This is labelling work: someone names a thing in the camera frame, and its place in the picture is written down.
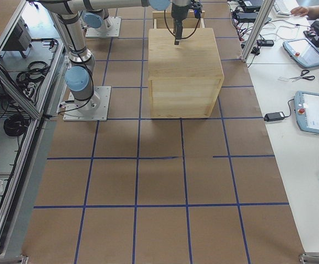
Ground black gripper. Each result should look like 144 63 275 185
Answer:
171 0 190 45

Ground silver front robot arm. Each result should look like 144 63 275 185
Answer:
38 0 193 64

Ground silver rear robot arm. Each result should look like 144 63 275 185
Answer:
82 9 113 32

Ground wooden drawer cabinet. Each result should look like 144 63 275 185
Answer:
147 27 225 119

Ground person's hand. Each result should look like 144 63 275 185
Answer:
290 7 309 17

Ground black small adapter box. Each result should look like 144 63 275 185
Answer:
256 40 274 47

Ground white keyboard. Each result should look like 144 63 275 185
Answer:
272 0 291 18

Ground upper teach pendant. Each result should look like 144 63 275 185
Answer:
283 38 319 68

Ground teach pendant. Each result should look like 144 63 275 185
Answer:
294 91 319 134
283 38 319 68

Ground black power adapter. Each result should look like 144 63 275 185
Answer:
263 112 285 122

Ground black control box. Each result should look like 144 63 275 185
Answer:
2 19 32 58

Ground lower teach pendant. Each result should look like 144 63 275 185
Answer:
294 91 319 134

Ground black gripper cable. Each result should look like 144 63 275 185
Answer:
163 5 202 41

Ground rear grey base plate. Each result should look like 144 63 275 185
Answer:
86 16 122 39

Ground grey base plate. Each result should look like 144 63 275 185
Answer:
63 86 111 122
86 16 122 39

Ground aluminium frame post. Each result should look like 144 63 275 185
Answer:
240 0 274 62

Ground black handled scissors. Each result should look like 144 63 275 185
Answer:
289 69 315 82

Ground front grey base plate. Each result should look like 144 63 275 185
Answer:
63 86 111 122

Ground aluminium frame rail left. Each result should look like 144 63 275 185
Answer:
0 1 64 257

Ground black coiled cable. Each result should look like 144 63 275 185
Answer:
3 114 26 137

